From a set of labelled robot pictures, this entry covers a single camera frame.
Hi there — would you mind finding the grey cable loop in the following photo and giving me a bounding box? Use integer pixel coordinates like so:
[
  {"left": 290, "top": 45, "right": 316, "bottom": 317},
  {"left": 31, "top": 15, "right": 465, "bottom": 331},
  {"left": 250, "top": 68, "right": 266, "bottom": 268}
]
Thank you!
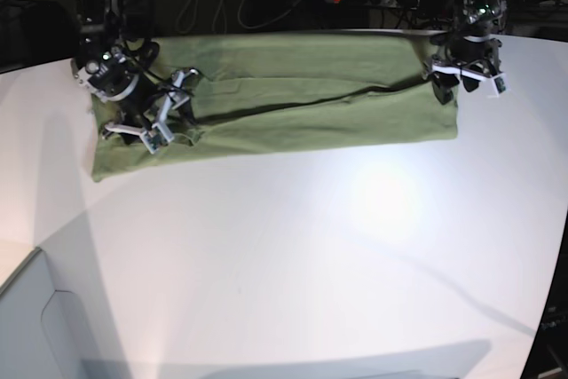
[{"left": 146, "top": 0, "right": 303, "bottom": 36}]

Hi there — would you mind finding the green T-shirt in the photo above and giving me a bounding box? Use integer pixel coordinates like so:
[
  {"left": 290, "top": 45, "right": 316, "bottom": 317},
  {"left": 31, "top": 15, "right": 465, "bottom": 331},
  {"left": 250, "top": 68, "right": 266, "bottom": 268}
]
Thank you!
[{"left": 91, "top": 31, "right": 458, "bottom": 181}]

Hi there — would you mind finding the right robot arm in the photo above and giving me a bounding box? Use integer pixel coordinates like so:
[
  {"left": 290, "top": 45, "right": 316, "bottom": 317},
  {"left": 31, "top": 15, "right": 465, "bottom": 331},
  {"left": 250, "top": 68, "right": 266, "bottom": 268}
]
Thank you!
[{"left": 71, "top": 0, "right": 199, "bottom": 154}]

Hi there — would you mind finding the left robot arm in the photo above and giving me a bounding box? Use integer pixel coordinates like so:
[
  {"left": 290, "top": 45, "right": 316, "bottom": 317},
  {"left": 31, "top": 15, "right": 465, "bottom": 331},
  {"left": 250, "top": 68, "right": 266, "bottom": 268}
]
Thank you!
[{"left": 424, "top": 0, "right": 507, "bottom": 106}]

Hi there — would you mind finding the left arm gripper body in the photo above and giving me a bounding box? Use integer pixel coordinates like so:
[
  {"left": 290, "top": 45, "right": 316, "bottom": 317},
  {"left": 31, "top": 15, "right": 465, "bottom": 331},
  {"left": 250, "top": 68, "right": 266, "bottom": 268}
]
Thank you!
[{"left": 424, "top": 30, "right": 509, "bottom": 98}]

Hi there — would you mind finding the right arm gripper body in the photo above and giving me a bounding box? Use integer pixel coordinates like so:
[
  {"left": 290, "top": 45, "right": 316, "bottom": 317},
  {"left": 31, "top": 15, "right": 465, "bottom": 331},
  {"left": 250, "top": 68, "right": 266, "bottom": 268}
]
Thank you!
[{"left": 71, "top": 52, "right": 201, "bottom": 154}]

